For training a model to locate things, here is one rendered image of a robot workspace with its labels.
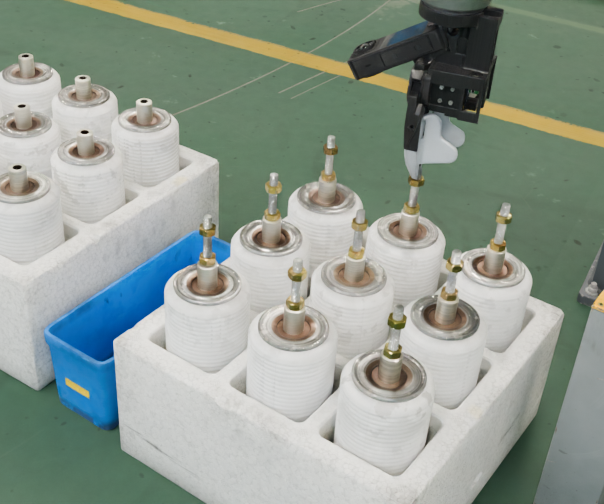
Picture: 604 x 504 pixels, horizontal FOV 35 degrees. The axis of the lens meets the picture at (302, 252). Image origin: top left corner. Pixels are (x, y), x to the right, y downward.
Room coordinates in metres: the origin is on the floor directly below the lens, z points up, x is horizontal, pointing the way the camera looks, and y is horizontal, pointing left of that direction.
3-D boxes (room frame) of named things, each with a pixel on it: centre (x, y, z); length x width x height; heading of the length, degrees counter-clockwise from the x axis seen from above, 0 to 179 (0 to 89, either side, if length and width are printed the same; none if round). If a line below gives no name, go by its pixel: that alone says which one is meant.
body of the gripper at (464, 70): (0.97, -0.15, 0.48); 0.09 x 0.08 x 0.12; 73
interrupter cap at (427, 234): (0.98, -0.13, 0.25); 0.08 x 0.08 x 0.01
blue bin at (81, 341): (0.99, 0.19, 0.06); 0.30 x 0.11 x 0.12; 147
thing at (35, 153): (1.17, 0.40, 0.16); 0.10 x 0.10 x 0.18
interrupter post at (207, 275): (0.84, 0.10, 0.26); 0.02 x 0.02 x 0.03
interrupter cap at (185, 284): (0.84, 0.10, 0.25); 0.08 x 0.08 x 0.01
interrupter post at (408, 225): (0.98, -0.13, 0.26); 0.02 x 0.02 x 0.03
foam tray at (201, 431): (0.88, -0.06, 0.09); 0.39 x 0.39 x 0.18; 57
